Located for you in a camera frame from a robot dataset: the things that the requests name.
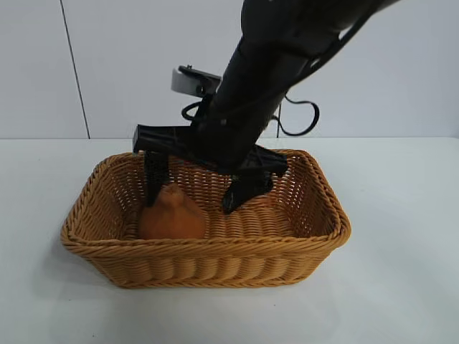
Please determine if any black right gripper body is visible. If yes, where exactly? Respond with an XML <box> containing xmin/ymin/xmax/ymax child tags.
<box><xmin>131</xmin><ymin>44</ymin><xmax>313</xmax><ymax>179</ymax></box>

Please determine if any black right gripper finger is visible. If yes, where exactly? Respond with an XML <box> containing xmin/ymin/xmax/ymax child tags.
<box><xmin>143</xmin><ymin>150</ymin><xmax>169</xmax><ymax>209</ymax></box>
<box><xmin>221</xmin><ymin>173</ymin><xmax>273</xmax><ymax>216</ymax></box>

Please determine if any woven wicker basket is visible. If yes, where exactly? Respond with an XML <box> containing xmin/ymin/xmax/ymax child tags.
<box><xmin>60</xmin><ymin>148</ymin><xmax>353</xmax><ymax>290</ymax></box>

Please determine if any black camera cable loop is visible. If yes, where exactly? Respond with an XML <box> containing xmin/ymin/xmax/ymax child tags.
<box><xmin>181</xmin><ymin>100</ymin><xmax>205</xmax><ymax>123</ymax></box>

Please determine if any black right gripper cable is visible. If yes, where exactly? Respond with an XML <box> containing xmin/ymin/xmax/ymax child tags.
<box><xmin>268</xmin><ymin>97</ymin><xmax>321</xmax><ymax>138</ymax></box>

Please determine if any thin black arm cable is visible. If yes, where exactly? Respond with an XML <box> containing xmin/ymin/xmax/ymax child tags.
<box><xmin>286</xmin><ymin>0</ymin><xmax>394</xmax><ymax>94</ymax></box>

